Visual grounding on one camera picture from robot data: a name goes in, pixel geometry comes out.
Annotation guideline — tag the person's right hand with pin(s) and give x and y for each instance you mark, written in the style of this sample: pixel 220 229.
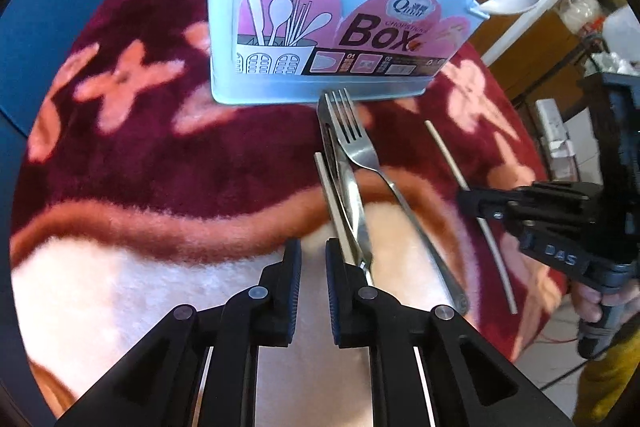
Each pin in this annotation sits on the person's right hand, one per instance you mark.
pixel 588 304

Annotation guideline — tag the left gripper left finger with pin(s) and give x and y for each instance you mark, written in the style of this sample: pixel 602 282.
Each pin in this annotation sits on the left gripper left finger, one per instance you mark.
pixel 198 367

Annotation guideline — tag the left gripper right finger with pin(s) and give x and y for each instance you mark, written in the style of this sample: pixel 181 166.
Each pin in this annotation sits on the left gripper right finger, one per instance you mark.
pixel 428 368

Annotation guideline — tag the red floral plush cloth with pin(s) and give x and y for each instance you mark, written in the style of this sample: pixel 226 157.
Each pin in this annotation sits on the red floral plush cloth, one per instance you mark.
pixel 139 192

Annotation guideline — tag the wooden chopstick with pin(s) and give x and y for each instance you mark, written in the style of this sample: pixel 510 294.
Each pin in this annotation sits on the wooden chopstick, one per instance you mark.
pixel 469 209
pixel 334 210

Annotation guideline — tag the steel table knife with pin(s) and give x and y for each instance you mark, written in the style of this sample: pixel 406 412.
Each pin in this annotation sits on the steel table knife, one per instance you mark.
pixel 346 190

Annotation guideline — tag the white plastic bags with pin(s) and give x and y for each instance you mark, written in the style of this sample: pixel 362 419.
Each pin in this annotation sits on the white plastic bags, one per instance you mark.
pixel 618 31

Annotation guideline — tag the white plastic spoon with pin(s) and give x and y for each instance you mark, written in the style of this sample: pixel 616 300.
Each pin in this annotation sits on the white plastic spoon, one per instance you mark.
pixel 507 7

